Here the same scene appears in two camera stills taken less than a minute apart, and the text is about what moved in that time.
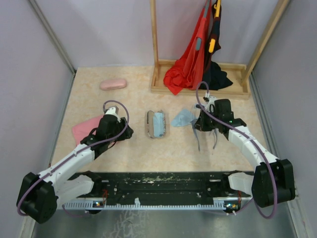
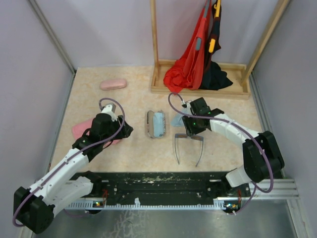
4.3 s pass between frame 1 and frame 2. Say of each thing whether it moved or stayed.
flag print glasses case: stayed
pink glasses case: stayed
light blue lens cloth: stayed
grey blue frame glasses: moved
